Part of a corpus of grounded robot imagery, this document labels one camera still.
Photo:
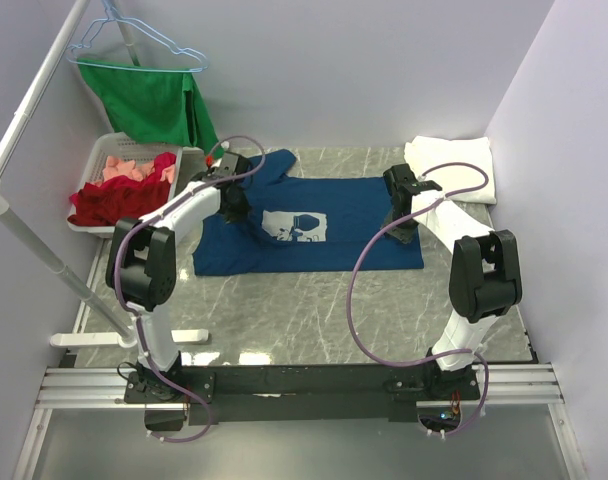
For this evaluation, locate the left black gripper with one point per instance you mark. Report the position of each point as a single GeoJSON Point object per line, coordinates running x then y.
{"type": "Point", "coordinates": [242, 212]}

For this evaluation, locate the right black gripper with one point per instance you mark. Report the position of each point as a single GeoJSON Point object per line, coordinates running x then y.
{"type": "Point", "coordinates": [403, 236]}

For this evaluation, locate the blue mickey t shirt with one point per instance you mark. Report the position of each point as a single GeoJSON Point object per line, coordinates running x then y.
{"type": "Point", "coordinates": [295, 224]}

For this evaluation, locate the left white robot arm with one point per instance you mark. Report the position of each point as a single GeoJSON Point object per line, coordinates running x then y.
{"type": "Point", "coordinates": [142, 266]}

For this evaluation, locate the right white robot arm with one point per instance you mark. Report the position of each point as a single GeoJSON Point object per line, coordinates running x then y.
{"type": "Point", "coordinates": [485, 279]}

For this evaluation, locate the folded white t shirt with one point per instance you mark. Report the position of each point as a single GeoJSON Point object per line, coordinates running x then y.
{"type": "Point", "coordinates": [448, 163]}

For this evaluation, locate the magenta garment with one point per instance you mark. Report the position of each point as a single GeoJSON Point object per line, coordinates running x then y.
{"type": "Point", "coordinates": [165, 164]}

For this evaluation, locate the white plastic laundry basket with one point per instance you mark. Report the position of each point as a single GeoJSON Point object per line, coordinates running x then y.
{"type": "Point", "coordinates": [120, 145]}

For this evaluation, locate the green hanging cloth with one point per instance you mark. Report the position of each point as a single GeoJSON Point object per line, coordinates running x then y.
{"type": "Point", "coordinates": [151, 106]}

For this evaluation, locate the pink garment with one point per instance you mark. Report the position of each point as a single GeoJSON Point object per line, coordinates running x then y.
{"type": "Point", "coordinates": [116, 167]}

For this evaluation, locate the dark red garment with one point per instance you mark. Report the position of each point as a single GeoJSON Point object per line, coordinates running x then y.
{"type": "Point", "coordinates": [104, 205]}

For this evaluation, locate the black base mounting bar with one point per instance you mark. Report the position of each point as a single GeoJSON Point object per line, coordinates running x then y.
{"type": "Point", "coordinates": [302, 392]}

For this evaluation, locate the white rack foot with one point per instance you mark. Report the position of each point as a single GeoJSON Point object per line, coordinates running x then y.
{"type": "Point", "coordinates": [109, 339]}

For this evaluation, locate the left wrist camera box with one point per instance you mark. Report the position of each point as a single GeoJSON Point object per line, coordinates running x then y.
{"type": "Point", "coordinates": [223, 162]}

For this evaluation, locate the light blue wire hanger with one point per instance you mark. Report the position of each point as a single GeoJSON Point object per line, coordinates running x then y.
{"type": "Point", "coordinates": [126, 43]}

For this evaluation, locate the aluminium rail frame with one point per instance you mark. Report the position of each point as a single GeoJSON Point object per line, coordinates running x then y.
{"type": "Point", "coordinates": [102, 388]}

